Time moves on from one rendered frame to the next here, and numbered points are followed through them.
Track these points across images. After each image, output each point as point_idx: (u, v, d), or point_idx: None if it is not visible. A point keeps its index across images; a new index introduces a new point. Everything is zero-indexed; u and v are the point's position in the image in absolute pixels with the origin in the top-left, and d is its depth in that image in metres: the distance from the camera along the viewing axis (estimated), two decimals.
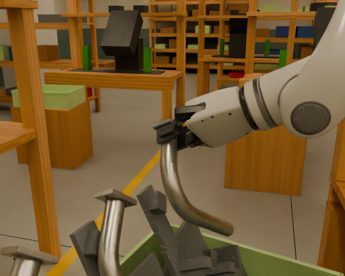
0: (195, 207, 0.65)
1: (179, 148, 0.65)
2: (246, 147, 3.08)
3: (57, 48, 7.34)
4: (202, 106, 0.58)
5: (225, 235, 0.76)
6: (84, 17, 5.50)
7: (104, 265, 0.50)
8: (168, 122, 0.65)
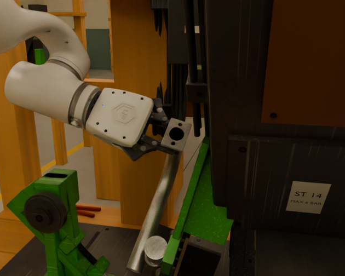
0: (157, 192, 0.72)
1: None
2: (112, 155, 2.88)
3: None
4: None
5: (136, 271, 0.67)
6: None
7: None
8: (175, 125, 0.63)
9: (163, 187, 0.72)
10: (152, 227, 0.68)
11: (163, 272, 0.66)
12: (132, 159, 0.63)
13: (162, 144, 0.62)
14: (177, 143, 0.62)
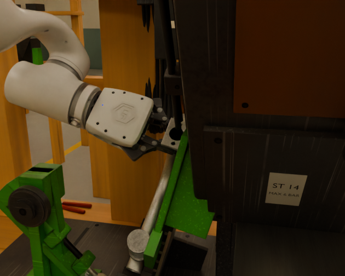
0: (157, 192, 0.72)
1: None
2: None
3: None
4: None
5: (136, 271, 0.67)
6: None
7: None
8: None
9: (163, 187, 0.72)
10: (152, 227, 0.68)
11: (148, 266, 0.66)
12: (132, 159, 0.63)
13: (162, 144, 0.62)
14: (177, 143, 0.62)
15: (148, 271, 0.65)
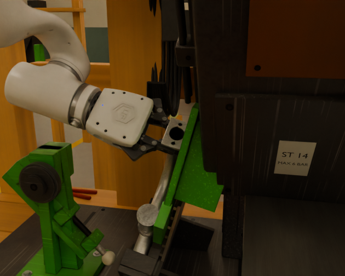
0: (157, 193, 0.72)
1: None
2: (110, 149, 2.89)
3: None
4: None
5: None
6: None
7: None
8: (175, 125, 0.63)
9: (163, 187, 0.72)
10: None
11: (156, 243, 0.67)
12: (132, 159, 0.63)
13: (162, 144, 0.62)
14: (177, 142, 0.62)
15: (156, 248, 0.66)
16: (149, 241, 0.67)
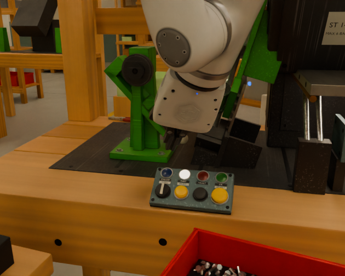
0: None
1: None
2: None
3: (10, 38, 7.36)
4: None
5: None
6: (21, 3, 5.52)
7: None
8: None
9: None
10: None
11: (222, 122, 0.87)
12: (149, 115, 0.61)
13: None
14: None
15: (222, 125, 0.86)
16: (217, 120, 0.87)
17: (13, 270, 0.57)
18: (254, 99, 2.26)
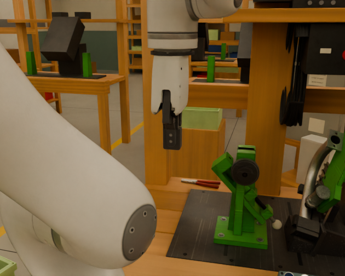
0: (308, 179, 1.04)
1: (180, 136, 0.65)
2: None
3: None
4: (164, 95, 0.58)
5: None
6: None
7: None
8: (333, 133, 0.96)
9: (312, 176, 1.04)
10: None
11: (315, 213, 0.99)
12: None
13: (327, 147, 0.95)
14: (337, 145, 0.94)
15: (315, 216, 0.99)
16: (310, 211, 0.99)
17: None
18: (291, 138, 2.38)
